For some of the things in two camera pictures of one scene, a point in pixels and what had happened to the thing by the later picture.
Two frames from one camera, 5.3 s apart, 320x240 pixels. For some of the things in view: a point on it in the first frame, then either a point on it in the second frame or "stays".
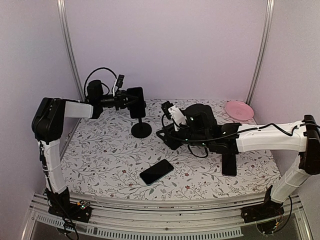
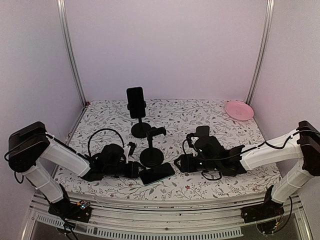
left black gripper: x=120 y=99 → x=134 y=168
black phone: x=136 y=102 stays
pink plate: x=239 y=110 stays
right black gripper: x=172 y=142 → x=187 y=165
